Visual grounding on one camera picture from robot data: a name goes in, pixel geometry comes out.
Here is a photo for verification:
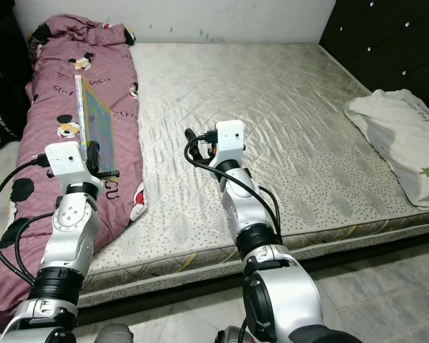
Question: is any white quilted mattress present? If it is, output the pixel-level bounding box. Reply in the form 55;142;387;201
79;41;429;308

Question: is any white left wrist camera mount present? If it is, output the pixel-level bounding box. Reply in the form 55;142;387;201
44;141;101;195

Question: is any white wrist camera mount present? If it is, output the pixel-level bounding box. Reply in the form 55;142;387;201
44;141;101;195
214;120;246;165

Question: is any white pillow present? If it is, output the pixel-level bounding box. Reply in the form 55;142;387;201
343;89;429;209

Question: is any purple cartoon print blanket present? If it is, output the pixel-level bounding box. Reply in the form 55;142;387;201
0;14;147;333

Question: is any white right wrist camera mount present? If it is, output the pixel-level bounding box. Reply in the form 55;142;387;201
214;120;246;165

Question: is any black printed bag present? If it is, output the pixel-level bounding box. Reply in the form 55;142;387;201
0;75;29;153

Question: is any dark tufted headboard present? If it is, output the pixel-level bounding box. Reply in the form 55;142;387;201
318;0;429;119

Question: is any silver robot left leg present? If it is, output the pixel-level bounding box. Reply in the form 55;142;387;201
97;323;135;343

